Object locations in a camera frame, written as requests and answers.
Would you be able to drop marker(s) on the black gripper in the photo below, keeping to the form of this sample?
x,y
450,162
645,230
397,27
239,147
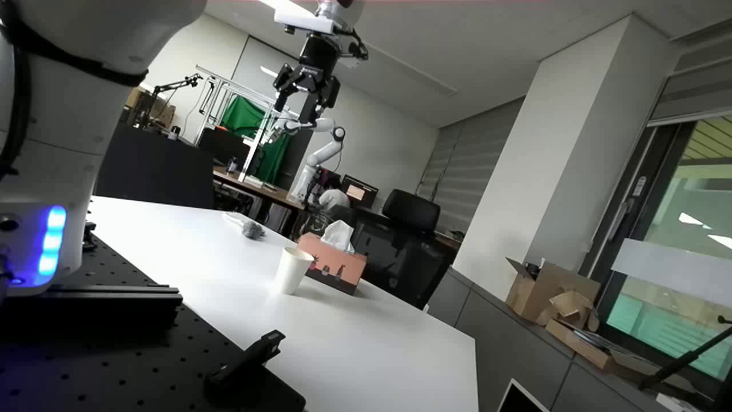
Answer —
x,y
318,61

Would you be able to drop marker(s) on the white tissue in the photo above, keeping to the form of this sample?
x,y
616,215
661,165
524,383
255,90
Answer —
x,y
339,234

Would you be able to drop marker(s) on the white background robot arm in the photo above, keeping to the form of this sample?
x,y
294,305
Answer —
x,y
321,157

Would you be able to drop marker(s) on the orange tissue box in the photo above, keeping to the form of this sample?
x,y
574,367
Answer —
x,y
331,267

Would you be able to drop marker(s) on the open cardboard box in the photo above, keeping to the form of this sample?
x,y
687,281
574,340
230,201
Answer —
x,y
551,293

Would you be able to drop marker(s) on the green cloth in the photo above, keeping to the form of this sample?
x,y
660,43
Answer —
x,y
248,117

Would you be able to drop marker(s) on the dark monitor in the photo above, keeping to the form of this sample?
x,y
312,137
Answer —
x,y
357,190

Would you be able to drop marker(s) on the wooden desk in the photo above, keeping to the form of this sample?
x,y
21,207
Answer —
x,y
255,190

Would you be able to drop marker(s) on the black partition panel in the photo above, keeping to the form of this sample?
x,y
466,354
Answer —
x,y
151,169

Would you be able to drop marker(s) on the white paper cup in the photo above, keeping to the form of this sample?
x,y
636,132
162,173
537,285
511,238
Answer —
x,y
291,268

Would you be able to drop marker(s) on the black office chair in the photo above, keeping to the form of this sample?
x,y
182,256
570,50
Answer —
x,y
408,244

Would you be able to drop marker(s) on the black clamp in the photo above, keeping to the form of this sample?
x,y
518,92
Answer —
x,y
243,362

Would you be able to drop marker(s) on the grey low cabinet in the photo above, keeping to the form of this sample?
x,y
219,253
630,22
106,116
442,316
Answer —
x,y
503,345

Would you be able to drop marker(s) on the black perforated breadboard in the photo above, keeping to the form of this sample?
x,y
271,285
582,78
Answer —
x,y
114,367

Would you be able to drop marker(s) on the flat cardboard piece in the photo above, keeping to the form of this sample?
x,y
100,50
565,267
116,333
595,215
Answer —
x,y
585,345

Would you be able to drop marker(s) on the black tripod pole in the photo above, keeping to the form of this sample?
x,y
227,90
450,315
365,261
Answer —
x,y
687,359

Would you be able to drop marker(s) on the white metal rack frame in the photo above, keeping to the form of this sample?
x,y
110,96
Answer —
x,y
230,88

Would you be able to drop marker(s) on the black metal rail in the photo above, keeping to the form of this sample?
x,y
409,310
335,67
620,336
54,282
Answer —
x,y
82,305

